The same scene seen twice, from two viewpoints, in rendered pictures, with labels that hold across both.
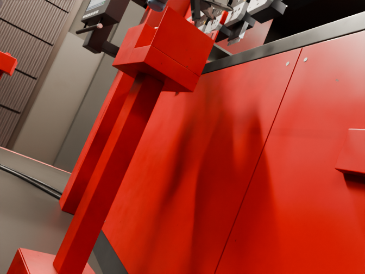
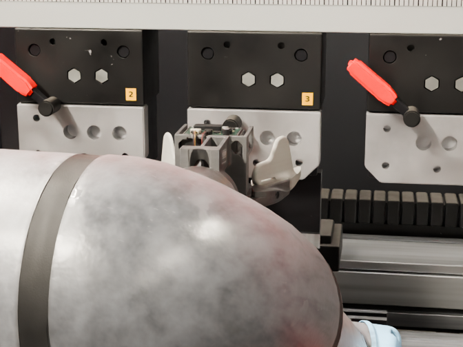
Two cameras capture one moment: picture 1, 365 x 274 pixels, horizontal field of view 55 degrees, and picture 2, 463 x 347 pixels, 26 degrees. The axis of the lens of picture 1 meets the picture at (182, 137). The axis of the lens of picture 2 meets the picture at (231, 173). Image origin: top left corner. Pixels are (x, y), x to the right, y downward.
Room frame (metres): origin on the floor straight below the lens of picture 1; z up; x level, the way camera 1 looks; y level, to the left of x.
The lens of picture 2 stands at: (0.97, 0.97, 1.46)
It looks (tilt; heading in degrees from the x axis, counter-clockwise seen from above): 14 degrees down; 300
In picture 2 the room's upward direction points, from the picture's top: straight up
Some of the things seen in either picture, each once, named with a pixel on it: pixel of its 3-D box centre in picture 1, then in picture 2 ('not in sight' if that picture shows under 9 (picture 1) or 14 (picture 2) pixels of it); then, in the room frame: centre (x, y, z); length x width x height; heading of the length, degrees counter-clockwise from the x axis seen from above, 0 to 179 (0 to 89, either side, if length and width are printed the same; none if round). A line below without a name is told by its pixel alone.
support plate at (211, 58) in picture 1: (197, 44); not in sight; (1.44, 0.09, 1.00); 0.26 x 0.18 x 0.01; 112
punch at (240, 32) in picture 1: (236, 34); (278, 208); (1.50, -0.05, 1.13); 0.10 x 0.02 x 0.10; 22
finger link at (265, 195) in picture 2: (211, 3); (254, 193); (1.45, 0.11, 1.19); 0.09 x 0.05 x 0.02; 76
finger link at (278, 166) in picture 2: (223, 2); (280, 162); (1.44, 0.06, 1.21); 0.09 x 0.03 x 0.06; 76
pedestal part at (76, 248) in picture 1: (109, 171); not in sight; (0.94, 0.14, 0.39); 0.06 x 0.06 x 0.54; 33
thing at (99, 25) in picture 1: (89, 26); not in sight; (2.46, 0.92, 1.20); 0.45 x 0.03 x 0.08; 36
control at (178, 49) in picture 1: (163, 49); not in sight; (0.94, 0.14, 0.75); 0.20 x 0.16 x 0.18; 33
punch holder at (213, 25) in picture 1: (222, 21); (89, 95); (1.71, 0.04, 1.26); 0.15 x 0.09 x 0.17; 22
